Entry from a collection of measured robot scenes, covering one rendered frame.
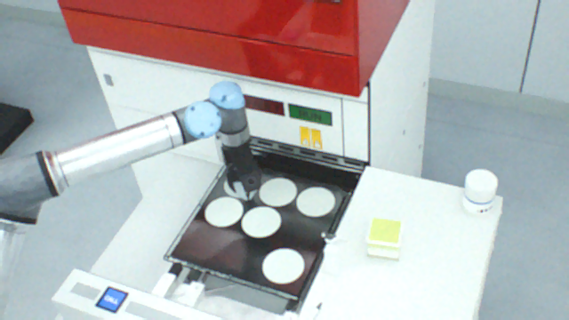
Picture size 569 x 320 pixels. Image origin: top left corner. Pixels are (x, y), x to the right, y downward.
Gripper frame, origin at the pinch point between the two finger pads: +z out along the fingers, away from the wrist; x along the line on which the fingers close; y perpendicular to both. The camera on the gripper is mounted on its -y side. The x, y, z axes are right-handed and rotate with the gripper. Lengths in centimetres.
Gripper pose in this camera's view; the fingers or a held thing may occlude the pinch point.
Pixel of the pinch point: (248, 197)
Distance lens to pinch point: 171.7
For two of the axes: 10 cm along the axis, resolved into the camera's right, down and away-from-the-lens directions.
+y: -3.1, -6.6, 6.9
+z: 0.9, 7.0, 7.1
